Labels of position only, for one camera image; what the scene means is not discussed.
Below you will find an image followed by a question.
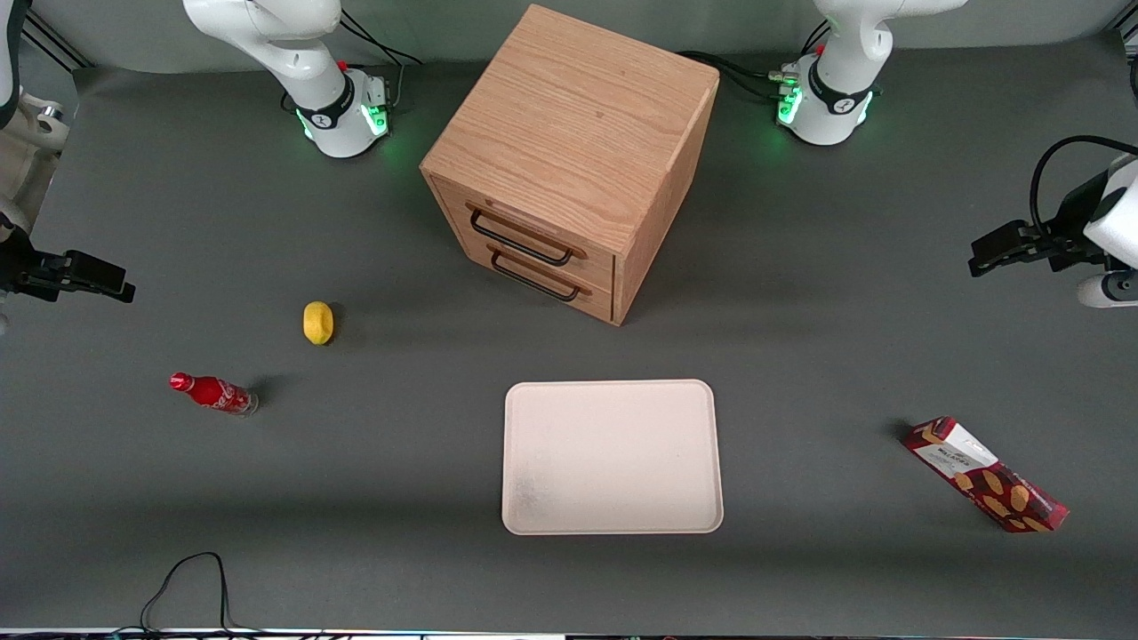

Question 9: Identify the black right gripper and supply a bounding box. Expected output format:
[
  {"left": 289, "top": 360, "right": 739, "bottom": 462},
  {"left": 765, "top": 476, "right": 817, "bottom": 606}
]
[{"left": 0, "top": 220, "right": 137, "bottom": 304}]

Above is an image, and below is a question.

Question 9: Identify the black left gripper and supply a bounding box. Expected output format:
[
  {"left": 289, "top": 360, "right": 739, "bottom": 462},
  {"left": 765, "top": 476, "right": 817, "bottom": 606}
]
[{"left": 968, "top": 171, "right": 1112, "bottom": 278}]

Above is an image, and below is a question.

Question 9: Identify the red cookie box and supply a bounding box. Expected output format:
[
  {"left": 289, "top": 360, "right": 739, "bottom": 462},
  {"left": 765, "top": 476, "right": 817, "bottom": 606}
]
[{"left": 901, "top": 416, "right": 1070, "bottom": 534}]

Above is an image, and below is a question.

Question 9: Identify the white rectangular tray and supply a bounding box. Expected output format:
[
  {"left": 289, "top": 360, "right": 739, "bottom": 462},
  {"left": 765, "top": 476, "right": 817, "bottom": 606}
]
[{"left": 501, "top": 380, "right": 725, "bottom": 537}]

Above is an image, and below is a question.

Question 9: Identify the red cola bottle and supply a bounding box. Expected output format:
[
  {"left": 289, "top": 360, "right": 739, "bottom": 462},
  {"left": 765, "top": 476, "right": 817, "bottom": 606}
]
[{"left": 169, "top": 372, "right": 260, "bottom": 417}]

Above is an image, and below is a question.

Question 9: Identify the wooden drawer front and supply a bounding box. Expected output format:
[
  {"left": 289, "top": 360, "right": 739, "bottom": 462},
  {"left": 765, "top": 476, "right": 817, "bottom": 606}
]
[
  {"left": 439, "top": 182, "right": 617, "bottom": 291},
  {"left": 468, "top": 233, "right": 616, "bottom": 323}
]

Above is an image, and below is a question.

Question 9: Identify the wooden drawer cabinet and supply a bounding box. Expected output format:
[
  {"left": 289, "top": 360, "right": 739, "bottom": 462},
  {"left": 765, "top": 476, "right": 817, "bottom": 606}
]
[{"left": 420, "top": 3, "right": 721, "bottom": 327}]

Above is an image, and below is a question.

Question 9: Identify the black left gripper cable loop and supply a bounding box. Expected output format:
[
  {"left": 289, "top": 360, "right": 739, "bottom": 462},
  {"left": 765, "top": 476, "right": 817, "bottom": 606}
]
[{"left": 1030, "top": 134, "right": 1138, "bottom": 237}]

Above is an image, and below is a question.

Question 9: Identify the black cable at table edge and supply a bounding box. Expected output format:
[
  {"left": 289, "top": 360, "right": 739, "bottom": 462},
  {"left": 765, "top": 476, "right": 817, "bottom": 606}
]
[{"left": 138, "top": 551, "right": 332, "bottom": 638}]

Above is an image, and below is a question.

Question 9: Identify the black left arm base cable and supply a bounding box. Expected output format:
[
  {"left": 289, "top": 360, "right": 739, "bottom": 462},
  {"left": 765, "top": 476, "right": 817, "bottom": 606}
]
[{"left": 677, "top": 49, "right": 801, "bottom": 100}]

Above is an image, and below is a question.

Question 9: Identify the black arm base cable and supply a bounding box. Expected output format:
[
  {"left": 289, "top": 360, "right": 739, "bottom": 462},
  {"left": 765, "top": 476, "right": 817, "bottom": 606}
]
[
  {"left": 336, "top": 9, "right": 424, "bottom": 116},
  {"left": 677, "top": 49, "right": 801, "bottom": 100}
]

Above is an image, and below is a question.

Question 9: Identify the black right arm base cable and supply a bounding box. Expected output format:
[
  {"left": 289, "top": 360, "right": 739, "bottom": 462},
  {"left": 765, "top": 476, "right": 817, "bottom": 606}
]
[{"left": 336, "top": 9, "right": 424, "bottom": 116}]

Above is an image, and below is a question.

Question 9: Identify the black metal drawer handle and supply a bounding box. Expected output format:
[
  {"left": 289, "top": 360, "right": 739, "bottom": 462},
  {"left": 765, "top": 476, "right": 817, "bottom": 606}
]
[
  {"left": 487, "top": 242, "right": 594, "bottom": 304},
  {"left": 466, "top": 203, "right": 589, "bottom": 268}
]

